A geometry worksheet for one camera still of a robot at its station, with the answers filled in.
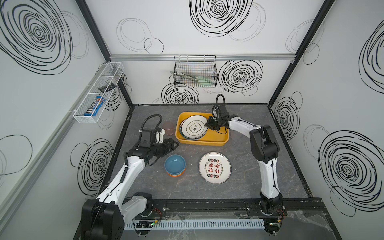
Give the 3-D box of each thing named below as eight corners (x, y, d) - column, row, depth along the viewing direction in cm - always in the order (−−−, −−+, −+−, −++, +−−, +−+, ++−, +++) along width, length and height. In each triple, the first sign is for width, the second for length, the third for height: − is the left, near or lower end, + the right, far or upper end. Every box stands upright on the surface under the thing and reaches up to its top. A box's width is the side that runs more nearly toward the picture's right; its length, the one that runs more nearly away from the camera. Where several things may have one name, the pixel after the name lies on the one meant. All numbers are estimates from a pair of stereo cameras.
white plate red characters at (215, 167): (199, 184, 83) (199, 183, 82) (198, 153, 95) (198, 151, 94) (233, 184, 83) (234, 183, 82) (228, 153, 95) (229, 151, 94)
